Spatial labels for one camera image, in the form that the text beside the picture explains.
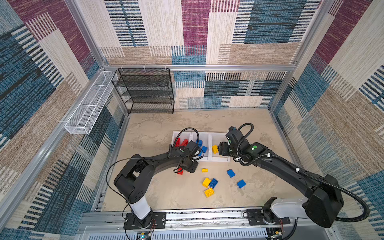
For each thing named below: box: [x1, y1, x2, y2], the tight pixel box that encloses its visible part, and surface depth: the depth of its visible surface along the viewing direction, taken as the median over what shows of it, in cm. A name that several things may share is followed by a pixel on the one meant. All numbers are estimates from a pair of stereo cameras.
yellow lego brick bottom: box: [202, 177, 211, 188], surface depth 85 cm
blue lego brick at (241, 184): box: [236, 179, 247, 189], surface depth 87 cm
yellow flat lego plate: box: [204, 187, 215, 198], surface depth 83 cm
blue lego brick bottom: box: [209, 178, 219, 189], surface depth 86 cm
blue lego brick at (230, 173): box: [226, 169, 236, 178], surface depth 91 cm
